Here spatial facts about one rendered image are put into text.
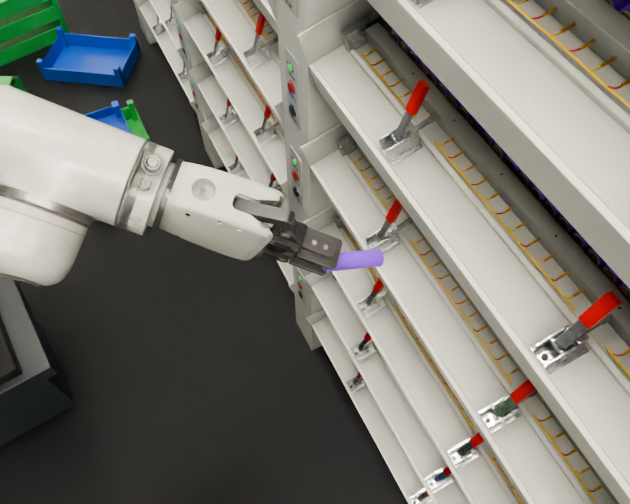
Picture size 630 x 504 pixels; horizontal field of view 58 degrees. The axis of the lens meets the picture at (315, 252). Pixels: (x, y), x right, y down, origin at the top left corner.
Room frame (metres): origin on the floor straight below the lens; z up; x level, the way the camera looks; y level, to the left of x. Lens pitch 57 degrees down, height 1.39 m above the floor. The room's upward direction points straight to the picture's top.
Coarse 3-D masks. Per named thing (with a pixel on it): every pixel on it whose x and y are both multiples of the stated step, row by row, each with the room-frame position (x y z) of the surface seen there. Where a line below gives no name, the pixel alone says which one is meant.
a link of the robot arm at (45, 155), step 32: (0, 96) 0.36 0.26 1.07; (32, 96) 0.37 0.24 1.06; (0, 128) 0.33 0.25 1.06; (32, 128) 0.33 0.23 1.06; (64, 128) 0.34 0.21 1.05; (96, 128) 0.35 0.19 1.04; (0, 160) 0.31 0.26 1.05; (32, 160) 0.31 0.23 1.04; (64, 160) 0.31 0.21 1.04; (96, 160) 0.32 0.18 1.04; (128, 160) 0.32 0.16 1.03; (0, 192) 0.30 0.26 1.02; (32, 192) 0.29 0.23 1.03; (64, 192) 0.29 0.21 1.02; (96, 192) 0.30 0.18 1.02
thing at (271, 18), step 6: (258, 0) 0.73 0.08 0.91; (264, 0) 0.72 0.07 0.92; (270, 0) 0.66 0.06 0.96; (258, 6) 0.75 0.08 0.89; (264, 6) 0.71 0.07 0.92; (270, 6) 0.66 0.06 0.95; (264, 12) 0.73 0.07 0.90; (270, 12) 0.69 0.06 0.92; (270, 18) 0.70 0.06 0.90; (276, 18) 0.67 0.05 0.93; (270, 24) 0.72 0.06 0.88; (276, 24) 0.68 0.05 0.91; (276, 30) 0.70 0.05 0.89
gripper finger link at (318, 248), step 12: (300, 228) 0.31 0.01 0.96; (288, 240) 0.30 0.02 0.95; (300, 240) 0.30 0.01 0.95; (312, 240) 0.30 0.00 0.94; (324, 240) 0.30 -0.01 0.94; (336, 240) 0.31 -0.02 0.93; (300, 252) 0.29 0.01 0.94; (312, 252) 0.29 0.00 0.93; (324, 252) 0.29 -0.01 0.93; (336, 252) 0.30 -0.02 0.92; (324, 264) 0.29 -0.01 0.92; (336, 264) 0.29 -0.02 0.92
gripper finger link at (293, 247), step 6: (300, 222) 0.31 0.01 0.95; (276, 228) 0.30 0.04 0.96; (306, 228) 0.31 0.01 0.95; (276, 234) 0.30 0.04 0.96; (276, 240) 0.29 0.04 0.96; (282, 240) 0.29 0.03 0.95; (282, 246) 0.29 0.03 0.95; (288, 246) 0.29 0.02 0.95; (294, 246) 0.29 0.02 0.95; (300, 246) 0.29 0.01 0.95; (294, 252) 0.29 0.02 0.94
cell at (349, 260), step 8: (344, 256) 0.30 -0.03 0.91; (352, 256) 0.30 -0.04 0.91; (360, 256) 0.30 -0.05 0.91; (368, 256) 0.31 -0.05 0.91; (376, 256) 0.31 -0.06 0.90; (344, 264) 0.29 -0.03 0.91; (352, 264) 0.30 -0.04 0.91; (360, 264) 0.30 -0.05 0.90; (368, 264) 0.30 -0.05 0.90; (376, 264) 0.30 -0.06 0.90
